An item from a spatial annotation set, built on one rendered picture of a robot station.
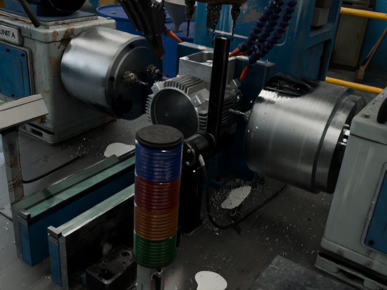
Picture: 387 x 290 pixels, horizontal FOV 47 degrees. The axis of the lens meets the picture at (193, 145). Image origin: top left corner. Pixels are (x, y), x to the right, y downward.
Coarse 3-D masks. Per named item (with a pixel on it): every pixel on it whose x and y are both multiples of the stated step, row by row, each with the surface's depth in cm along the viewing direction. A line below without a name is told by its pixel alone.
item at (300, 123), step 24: (288, 72) 103; (264, 96) 96; (288, 96) 94; (312, 96) 93; (336, 96) 92; (360, 96) 95; (264, 120) 95; (288, 120) 92; (312, 120) 90; (336, 120) 89; (264, 144) 95; (288, 144) 92; (312, 144) 89; (336, 144) 89; (264, 168) 100; (288, 168) 95; (312, 168) 91; (336, 168) 96; (312, 192) 97
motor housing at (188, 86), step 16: (176, 80) 109; (192, 80) 111; (160, 96) 115; (176, 96) 123; (192, 96) 107; (160, 112) 118; (176, 112) 124; (192, 112) 129; (224, 112) 115; (176, 128) 121; (192, 128) 124; (224, 128) 118
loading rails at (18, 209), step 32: (128, 160) 110; (224, 160) 127; (64, 192) 95; (96, 192) 100; (128, 192) 97; (32, 224) 87; (64, 224) 85; (96, 224) 86; (128, 224) 95; (32, 256) 90; (64, 256) 82; (96, 256) 89; (64, 288) 86
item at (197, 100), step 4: (232, 80) 119; (236, 80) 119; (156, 84) 111; (160, 84) 112; (232, 84) 119; (236, 84) 118; (240, 84) 120; (152, 88) 112; (156, 88) 111; (160, 88) 111; (236, 88) 119; (156, 92) 112; (196, 96) 105; (200, 96) 106; (192, 100) 106; (196, 100) 105; (200, 100) 105; (196, 104) 106; (200, 104) 106
